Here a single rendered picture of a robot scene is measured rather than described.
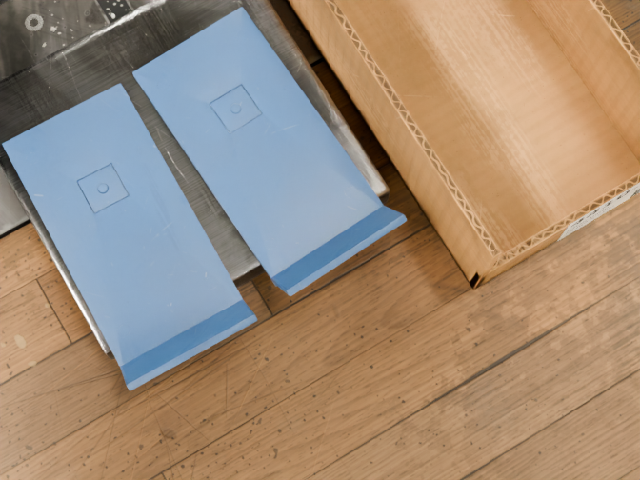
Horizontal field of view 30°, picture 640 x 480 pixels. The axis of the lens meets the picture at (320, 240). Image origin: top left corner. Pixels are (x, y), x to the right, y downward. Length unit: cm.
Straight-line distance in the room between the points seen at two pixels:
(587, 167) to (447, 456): 17
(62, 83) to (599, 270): 30
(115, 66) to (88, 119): 3
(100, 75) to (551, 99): 25
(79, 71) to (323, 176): 14
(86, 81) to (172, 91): 5
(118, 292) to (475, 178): 20
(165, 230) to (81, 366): 8
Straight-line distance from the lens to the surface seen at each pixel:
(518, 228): 65
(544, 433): 63
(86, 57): 66
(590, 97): 68
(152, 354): 60
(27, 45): 70
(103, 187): 63
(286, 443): 62
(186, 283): 61
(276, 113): 64
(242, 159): 63
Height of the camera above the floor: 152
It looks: 75 degrees down
